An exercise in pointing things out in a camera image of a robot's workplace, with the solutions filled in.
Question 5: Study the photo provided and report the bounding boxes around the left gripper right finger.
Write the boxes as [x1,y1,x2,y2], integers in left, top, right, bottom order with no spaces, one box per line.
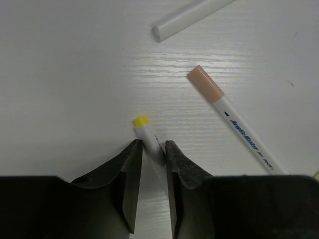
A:
[165,140,215,238]

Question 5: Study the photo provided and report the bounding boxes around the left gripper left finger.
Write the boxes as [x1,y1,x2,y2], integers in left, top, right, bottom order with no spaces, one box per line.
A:
[71,139,143,234]

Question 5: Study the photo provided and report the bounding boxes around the yellow cap marker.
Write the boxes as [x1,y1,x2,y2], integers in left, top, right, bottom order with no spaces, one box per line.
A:
[132,115,167,190]

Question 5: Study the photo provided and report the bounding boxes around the peach cap marker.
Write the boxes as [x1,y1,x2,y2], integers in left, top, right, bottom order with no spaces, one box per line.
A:
[187,65,289,175]

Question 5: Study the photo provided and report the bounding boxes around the white pen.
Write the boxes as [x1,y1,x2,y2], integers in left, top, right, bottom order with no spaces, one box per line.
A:
[152,0,234,42]

